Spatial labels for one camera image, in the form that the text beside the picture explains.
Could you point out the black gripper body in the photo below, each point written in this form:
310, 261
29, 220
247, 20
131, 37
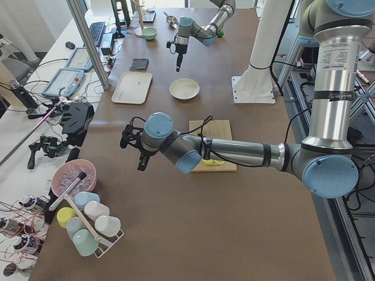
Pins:
180, 50
144, 153

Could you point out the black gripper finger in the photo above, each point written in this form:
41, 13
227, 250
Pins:
143, 162

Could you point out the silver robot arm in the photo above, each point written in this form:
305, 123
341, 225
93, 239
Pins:
206, 35
322, 161

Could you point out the cream rabbit tray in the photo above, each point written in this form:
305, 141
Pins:
132, 88

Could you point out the steel ice scoop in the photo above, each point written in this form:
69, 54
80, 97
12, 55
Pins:
171, 20

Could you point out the mint green bowl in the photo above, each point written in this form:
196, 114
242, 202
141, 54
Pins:
149, 33

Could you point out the white round plate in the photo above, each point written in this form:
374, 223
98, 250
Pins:
184, 89

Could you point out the folded grey cloth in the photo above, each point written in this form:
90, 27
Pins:
139, 64

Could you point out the steel muddler black tip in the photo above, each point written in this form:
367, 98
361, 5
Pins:
76, 182

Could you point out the pink plastic cup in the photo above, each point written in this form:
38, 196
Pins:
94, 209

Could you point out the light blue plastic cup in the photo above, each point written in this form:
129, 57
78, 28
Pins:
83, 197

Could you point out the white plastic cup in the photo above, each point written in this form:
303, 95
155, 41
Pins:
108, 225

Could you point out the bamboo cutting board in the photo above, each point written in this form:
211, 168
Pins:
217, 129

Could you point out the pink bowl of ice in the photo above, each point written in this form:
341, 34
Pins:
69, 172

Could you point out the black keyboard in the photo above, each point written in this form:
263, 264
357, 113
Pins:
96, 30

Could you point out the grey plastic cup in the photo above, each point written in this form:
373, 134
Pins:
73, 225

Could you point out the yellow plastic cup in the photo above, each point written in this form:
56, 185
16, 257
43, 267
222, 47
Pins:
64, 215

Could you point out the blue teach pendant far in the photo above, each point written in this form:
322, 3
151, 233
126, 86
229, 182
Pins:
80, 60

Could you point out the blue teach pendant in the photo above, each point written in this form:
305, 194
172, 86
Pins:
80, 60
64, 83

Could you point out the mint plastic cup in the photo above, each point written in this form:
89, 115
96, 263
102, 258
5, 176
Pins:
85, 242

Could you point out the blue teach pendant near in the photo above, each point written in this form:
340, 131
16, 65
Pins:
64, 83

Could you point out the dark drink bottle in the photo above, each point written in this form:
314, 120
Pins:
33, 204

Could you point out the black thermos bottle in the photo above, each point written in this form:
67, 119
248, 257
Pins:
22, 95

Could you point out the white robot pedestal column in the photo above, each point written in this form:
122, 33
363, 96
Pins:
254, 86

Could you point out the white wire cup rack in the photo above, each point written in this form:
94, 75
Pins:
105, 243

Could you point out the aluminium frame post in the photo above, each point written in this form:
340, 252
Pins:
80, 21

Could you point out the copper wire bottle holder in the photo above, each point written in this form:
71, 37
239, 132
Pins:
18, 222

